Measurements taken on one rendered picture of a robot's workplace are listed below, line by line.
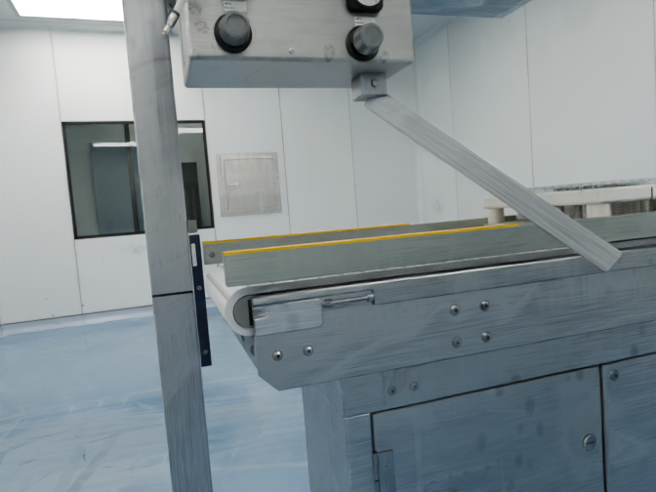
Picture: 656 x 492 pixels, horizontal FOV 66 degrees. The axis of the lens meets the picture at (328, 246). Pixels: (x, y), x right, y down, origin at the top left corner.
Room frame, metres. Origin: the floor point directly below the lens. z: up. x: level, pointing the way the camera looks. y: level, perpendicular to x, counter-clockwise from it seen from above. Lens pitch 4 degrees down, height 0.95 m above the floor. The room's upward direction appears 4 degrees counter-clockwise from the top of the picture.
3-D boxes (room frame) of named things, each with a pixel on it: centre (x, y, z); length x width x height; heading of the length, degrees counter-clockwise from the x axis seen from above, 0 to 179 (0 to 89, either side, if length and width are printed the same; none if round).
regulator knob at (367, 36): (0.49, -0.05, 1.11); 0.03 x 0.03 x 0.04; 18
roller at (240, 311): (0.63, 0.12, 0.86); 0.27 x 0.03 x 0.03; 18
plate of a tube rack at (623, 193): (0.80, -0.43, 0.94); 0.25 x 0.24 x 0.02; 19
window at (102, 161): (5.29, 1.87, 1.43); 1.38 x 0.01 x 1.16; 110
